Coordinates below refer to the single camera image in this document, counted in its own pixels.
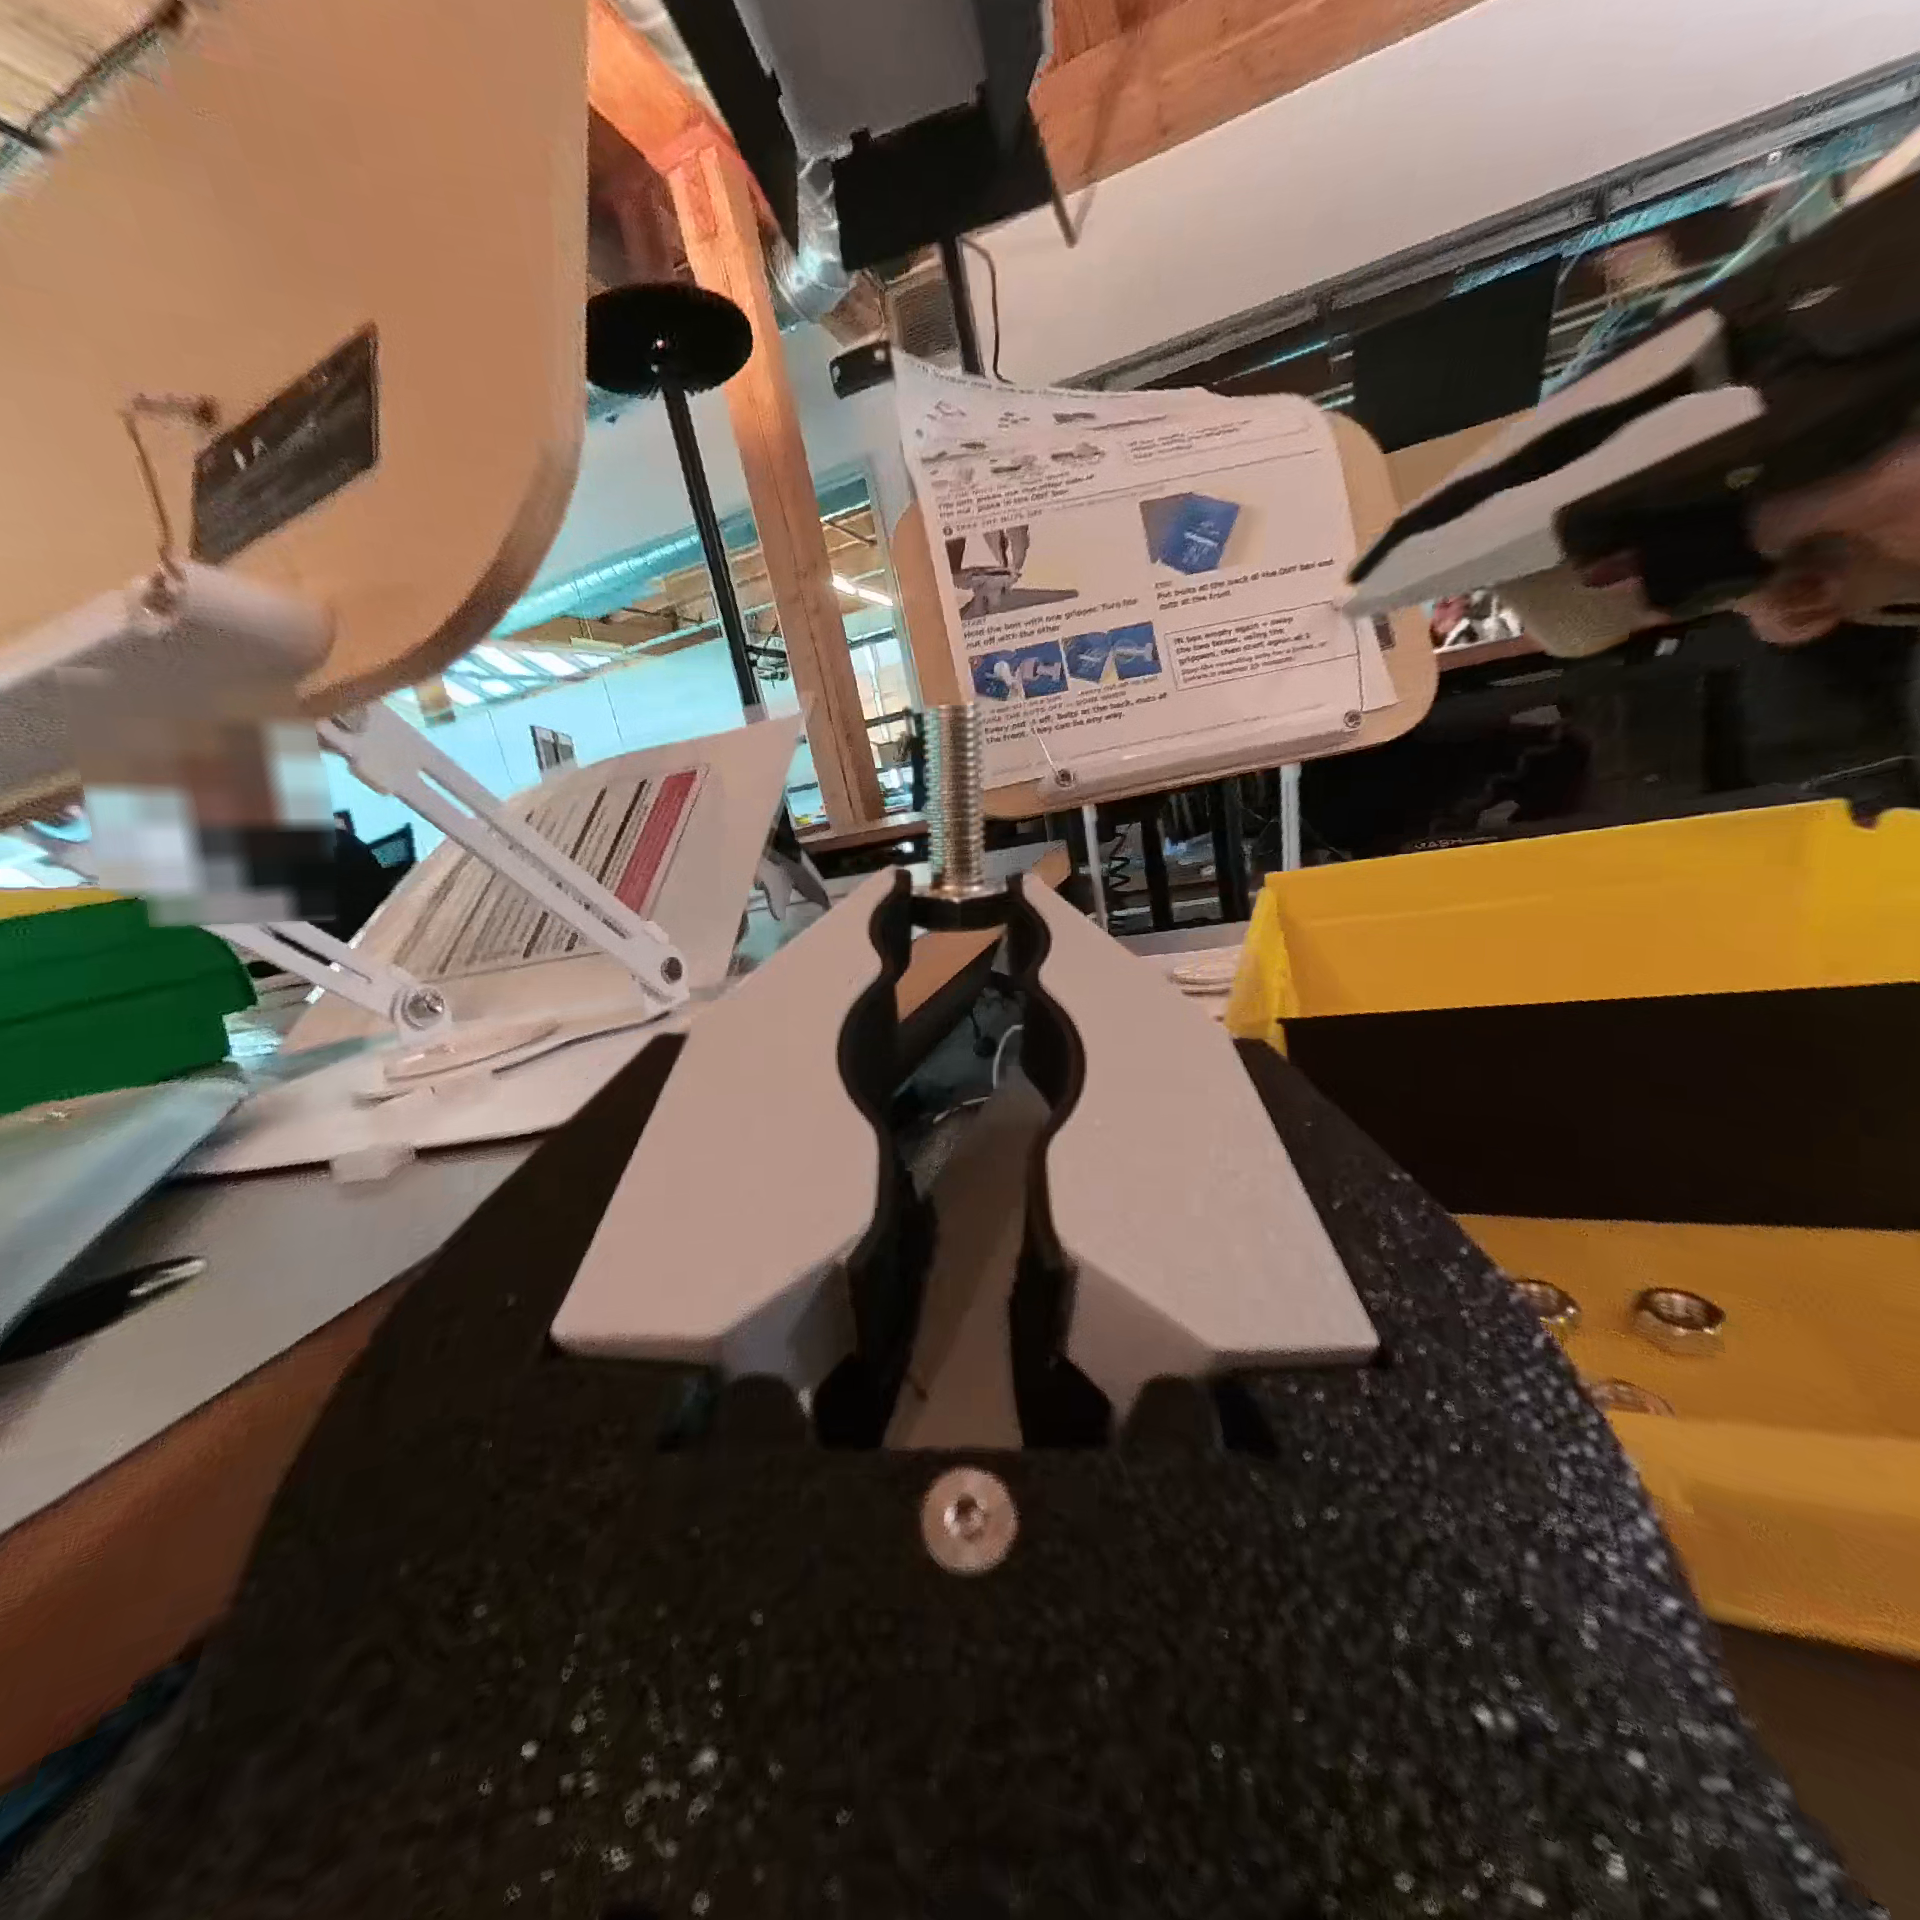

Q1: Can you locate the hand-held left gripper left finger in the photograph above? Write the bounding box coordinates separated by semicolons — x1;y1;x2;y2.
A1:
553;870;920;1404

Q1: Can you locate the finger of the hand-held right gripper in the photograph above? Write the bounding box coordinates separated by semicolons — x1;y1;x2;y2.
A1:
1342;386;1769;621
1387;306;1730;553

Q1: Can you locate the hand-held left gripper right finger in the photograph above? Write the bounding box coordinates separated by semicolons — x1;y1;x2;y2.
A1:
1002;870;1381;1413

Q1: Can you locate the silver hex bolt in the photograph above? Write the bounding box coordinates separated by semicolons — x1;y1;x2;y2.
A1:
906;703;1010;931

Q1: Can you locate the yellow storage bin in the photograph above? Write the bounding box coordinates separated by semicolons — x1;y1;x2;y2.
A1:
1226;798;1920;1665

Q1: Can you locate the person's right hand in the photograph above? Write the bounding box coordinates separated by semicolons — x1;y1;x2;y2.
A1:
1741;487;1920;650

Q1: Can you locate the instruction sheet on clipboard stand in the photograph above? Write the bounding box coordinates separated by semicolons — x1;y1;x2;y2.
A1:
892;412;1442;933

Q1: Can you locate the printed instruction sheet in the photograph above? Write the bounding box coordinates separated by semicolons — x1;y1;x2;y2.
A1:
894;356;1401;783

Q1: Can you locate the laminated sheet red label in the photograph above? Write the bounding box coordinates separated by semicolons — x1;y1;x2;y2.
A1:
284;717;804;1053

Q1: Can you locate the black pen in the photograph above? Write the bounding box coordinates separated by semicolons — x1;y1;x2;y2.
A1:
0;1257;210;1365

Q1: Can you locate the grey plastic folder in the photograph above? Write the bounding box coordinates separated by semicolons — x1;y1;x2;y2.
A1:
0;1073;251;1338

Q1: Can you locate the green storage bin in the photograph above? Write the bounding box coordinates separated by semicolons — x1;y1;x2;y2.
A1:
0;893;258;1117

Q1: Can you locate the black floor lamp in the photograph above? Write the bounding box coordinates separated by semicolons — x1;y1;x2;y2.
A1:
585;276;771;709

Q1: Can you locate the wooden post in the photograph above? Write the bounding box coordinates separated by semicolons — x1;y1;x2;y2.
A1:
589;0;889;828

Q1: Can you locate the silver air duct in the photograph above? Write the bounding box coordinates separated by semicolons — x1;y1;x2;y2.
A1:
764;150;903;349

